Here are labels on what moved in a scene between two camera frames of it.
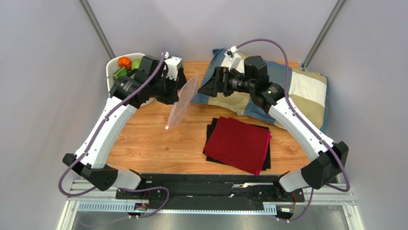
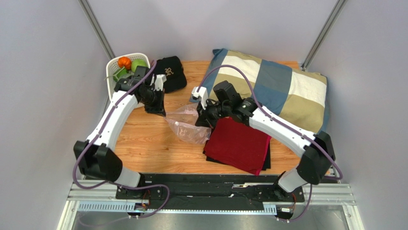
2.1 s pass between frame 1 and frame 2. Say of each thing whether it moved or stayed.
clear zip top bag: moved
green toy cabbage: stayed
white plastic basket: stayed
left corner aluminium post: stayed
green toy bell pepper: stayed
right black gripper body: moved
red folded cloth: stayed
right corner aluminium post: stayed
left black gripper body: moved
